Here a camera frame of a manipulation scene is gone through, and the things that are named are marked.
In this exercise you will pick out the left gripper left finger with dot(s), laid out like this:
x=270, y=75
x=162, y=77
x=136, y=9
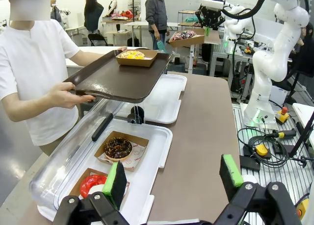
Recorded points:
x=115, y=185

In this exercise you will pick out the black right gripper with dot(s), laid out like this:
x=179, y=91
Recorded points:
x=211, y=14

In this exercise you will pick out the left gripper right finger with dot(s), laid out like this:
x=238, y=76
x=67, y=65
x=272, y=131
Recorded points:
x=229, y=176

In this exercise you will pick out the purple drizzled donut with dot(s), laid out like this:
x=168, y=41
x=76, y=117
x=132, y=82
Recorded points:
x=184, y=35

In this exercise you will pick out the yellow sprinkled donut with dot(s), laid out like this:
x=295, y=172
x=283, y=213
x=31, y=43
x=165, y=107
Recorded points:
x=127, y=55

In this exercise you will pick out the dark brown serving tray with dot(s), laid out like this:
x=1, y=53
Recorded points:
x=117, y=82

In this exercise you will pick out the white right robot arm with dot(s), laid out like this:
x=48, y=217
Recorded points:
x=267, y=63

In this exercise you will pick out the person's right forearm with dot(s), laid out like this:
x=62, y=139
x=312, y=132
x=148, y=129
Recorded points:
x=24, y=107

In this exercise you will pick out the person's left forearm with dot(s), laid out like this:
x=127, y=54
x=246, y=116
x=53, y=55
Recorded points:
x=93, y=57

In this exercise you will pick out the red glazed donut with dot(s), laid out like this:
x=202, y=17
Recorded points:
x=86, y=185

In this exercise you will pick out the chocolate sprinkled donut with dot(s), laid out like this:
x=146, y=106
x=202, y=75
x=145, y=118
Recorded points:
x=110, y=152

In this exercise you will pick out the red donut in cardboard tray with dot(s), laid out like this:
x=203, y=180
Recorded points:
x=76, y=185

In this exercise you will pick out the chocolate donut in cardboard tray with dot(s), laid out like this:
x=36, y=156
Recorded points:
x=138, y=143

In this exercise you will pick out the seated person with dark hair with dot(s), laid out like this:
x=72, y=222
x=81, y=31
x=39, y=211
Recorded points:
x=306, y=46

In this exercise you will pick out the person in white shirt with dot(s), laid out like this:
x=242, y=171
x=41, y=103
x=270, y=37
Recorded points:
x=29, y=63

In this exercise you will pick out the person's left hand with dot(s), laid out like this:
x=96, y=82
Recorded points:
x=122, y=49

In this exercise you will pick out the person's right hand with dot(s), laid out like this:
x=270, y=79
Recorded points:
x=63, y=97

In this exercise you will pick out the flat black box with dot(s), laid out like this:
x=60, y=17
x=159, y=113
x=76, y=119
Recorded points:
x=250, y=162

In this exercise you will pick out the yellow pendant device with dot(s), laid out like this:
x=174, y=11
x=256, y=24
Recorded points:
x=261, y=150

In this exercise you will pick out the teal bag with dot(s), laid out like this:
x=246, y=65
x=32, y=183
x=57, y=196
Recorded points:
x=161, y=46

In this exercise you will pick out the man in dark jacket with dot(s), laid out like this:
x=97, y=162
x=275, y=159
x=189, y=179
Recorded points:
x=155, y=11

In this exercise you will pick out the white display tray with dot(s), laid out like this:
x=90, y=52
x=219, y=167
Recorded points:
x=157, y=141
x=169, y=92

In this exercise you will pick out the black yellow hand grip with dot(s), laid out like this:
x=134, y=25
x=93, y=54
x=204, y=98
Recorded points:
x=288, y=133

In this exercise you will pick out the red emergency stop button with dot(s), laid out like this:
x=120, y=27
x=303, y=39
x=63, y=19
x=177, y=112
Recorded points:
x=282, y=117

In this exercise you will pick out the yellow black controller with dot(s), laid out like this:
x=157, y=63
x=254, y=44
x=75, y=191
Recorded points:
x=303, y=207

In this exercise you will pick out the white control box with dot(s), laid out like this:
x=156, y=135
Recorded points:
x=279, y=92

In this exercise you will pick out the mannequin with beige hat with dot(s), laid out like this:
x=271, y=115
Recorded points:
x=112, y=4

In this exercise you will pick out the black folding chair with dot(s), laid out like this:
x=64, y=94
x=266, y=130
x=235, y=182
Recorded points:
x=96, y=37

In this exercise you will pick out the woman with long black hair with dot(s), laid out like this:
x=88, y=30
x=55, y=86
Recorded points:
x=93, y=14

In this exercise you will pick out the aluminium frame workbench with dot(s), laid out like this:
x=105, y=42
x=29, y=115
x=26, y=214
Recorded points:
x=218, y=56

